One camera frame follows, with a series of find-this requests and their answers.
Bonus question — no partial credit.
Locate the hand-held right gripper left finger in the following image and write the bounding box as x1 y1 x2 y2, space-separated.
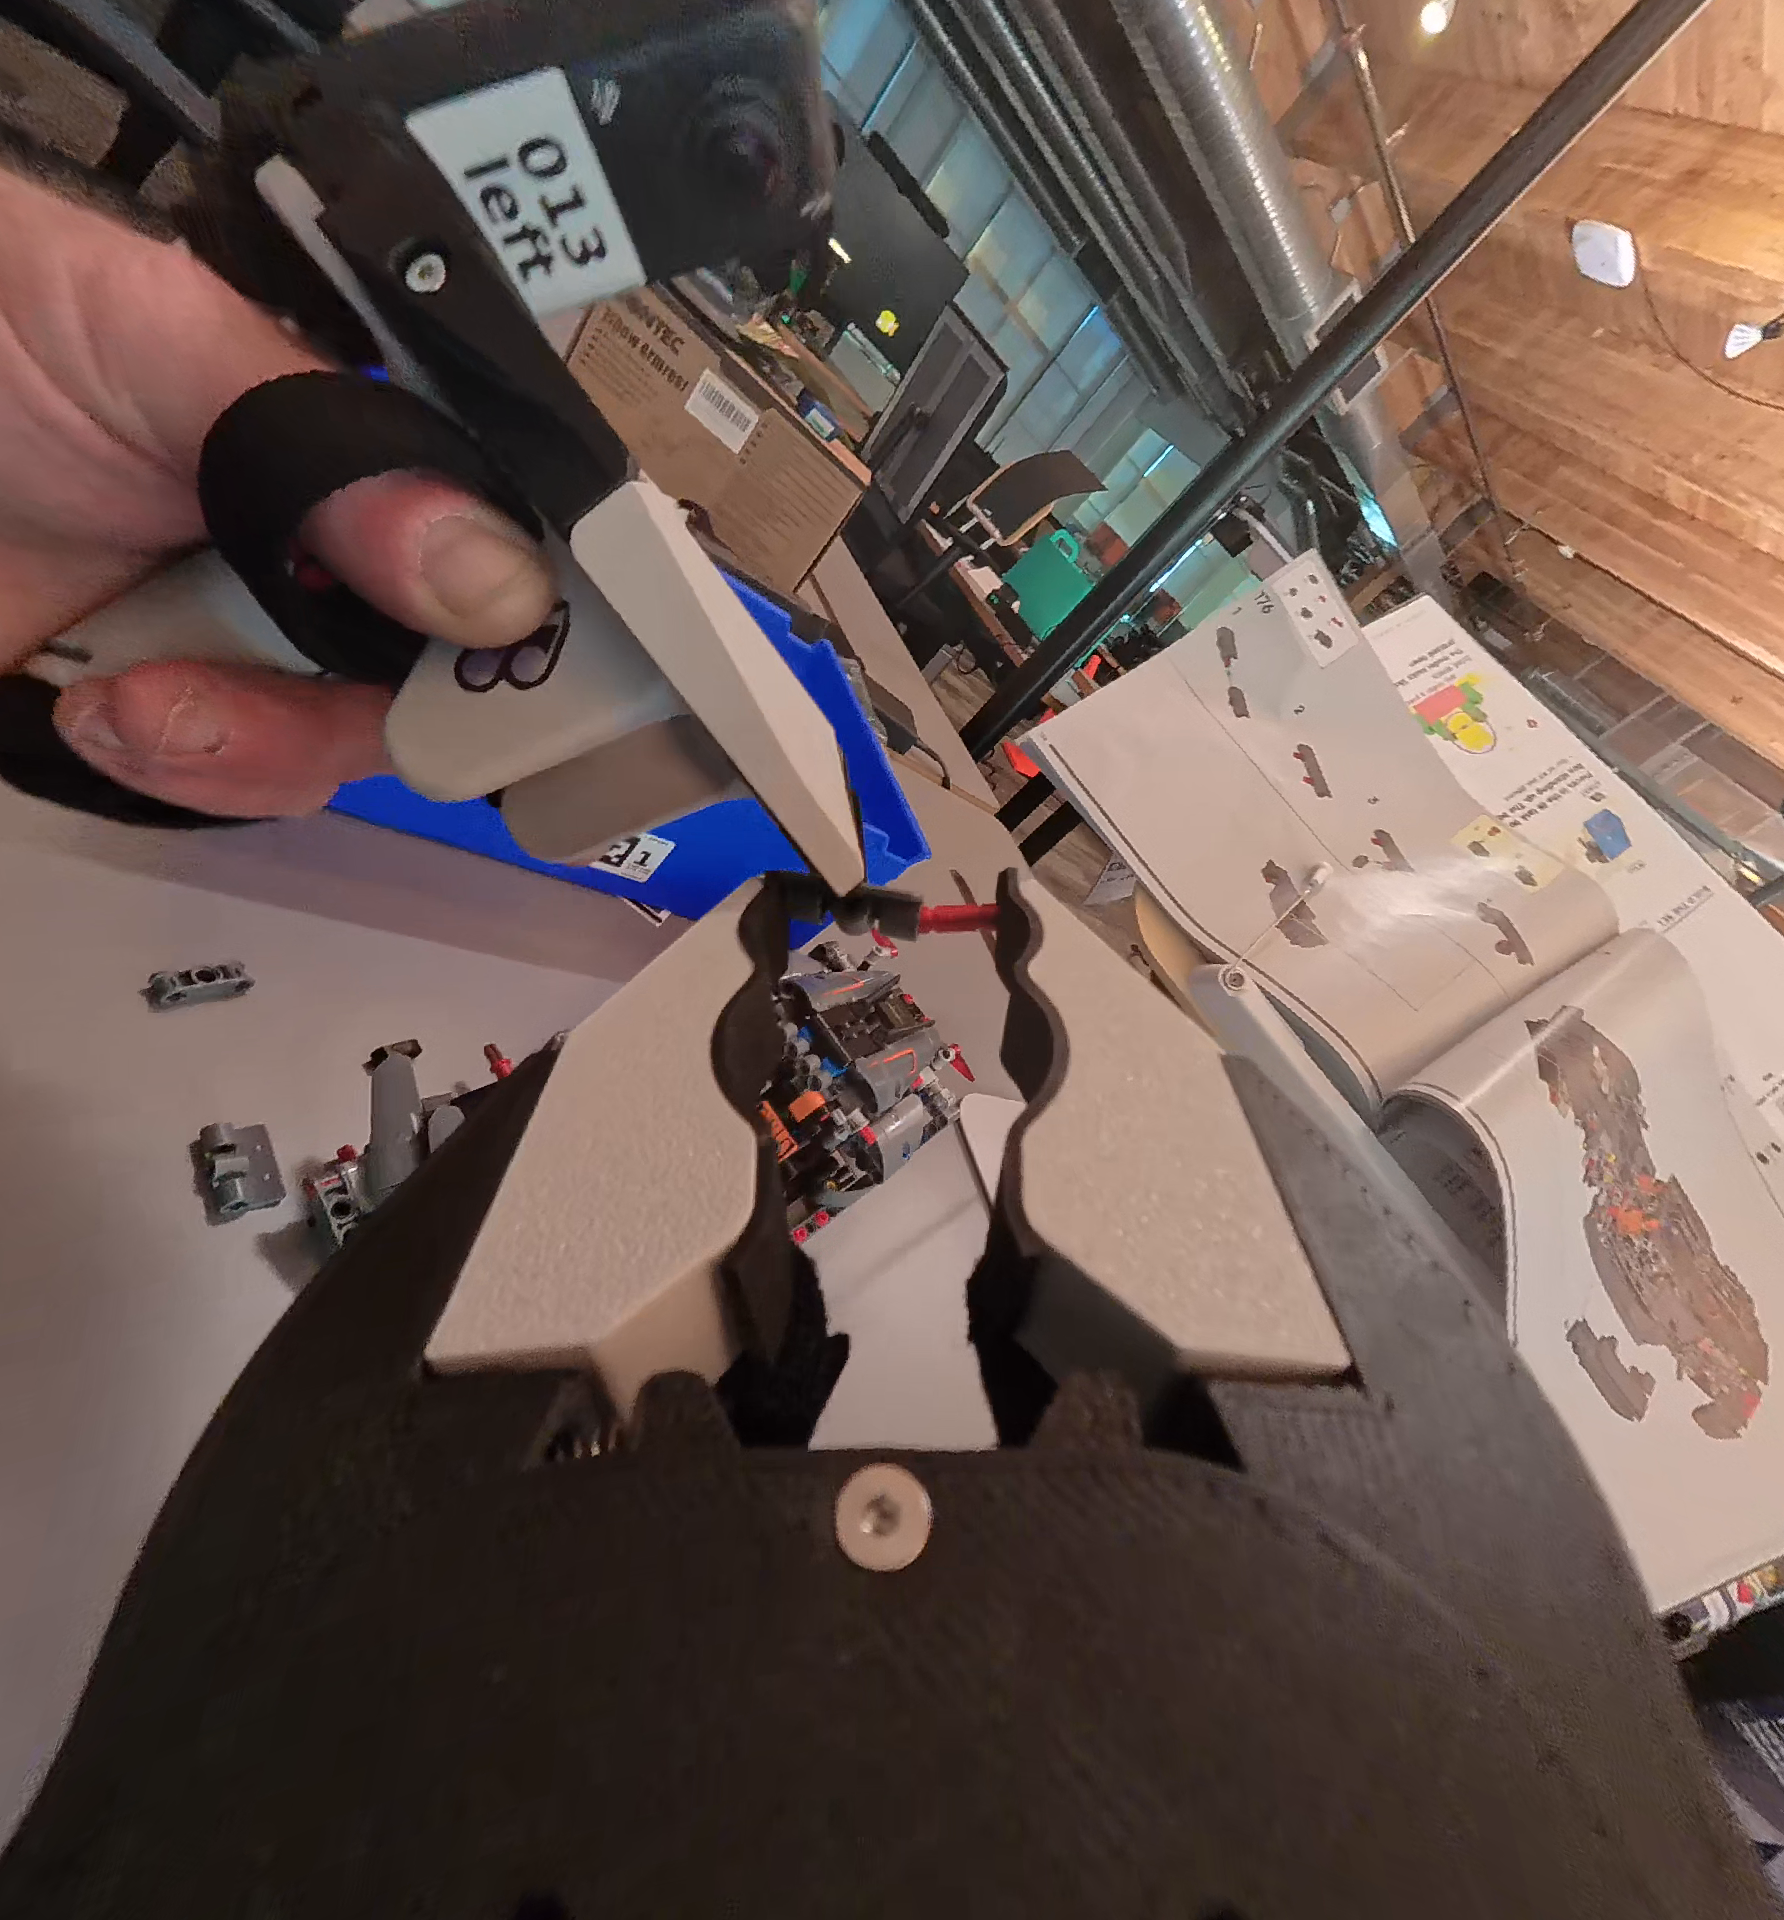
424 884 852 1448

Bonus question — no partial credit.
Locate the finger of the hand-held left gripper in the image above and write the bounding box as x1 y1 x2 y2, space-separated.
573 476 870 890
503 730 758 867

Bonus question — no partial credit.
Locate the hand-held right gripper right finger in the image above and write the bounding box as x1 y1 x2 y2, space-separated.
963 867 1357 1445

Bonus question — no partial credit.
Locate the blue bin white label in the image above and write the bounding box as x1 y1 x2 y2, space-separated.
327 572 936 920

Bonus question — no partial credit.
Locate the small black lego connector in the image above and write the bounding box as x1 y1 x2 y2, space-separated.
764 875 920 939

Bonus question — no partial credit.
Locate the lego instruction booklet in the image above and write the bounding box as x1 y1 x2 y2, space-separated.
1020 547 1784 1613

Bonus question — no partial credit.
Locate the partly built lego car model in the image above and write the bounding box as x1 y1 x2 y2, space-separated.
303 936 983 1255

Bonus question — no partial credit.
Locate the grey lego connector block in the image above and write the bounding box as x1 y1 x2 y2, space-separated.
197 1119 289 1216

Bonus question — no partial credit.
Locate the person's left hand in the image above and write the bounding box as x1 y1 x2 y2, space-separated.
0 120 560 822

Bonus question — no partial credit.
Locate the white book stand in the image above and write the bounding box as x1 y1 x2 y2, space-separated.
1129 876 1398 1134

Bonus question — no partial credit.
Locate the brown cardboard box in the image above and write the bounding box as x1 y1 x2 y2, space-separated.
564 300 873 593

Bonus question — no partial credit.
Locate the green plastic crate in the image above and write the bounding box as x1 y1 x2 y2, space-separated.
1000 532 1129 639

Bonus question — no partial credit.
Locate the grey computer monitor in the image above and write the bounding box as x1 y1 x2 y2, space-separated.
870 307 1011 484

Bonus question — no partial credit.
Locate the printed task sheet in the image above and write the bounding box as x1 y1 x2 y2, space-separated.
1363 592 1784 1255

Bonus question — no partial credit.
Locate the black pole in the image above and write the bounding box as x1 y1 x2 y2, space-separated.
963 0 1725 760

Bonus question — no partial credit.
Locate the silver air duct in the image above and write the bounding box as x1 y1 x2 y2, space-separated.
1101 0 1382 451

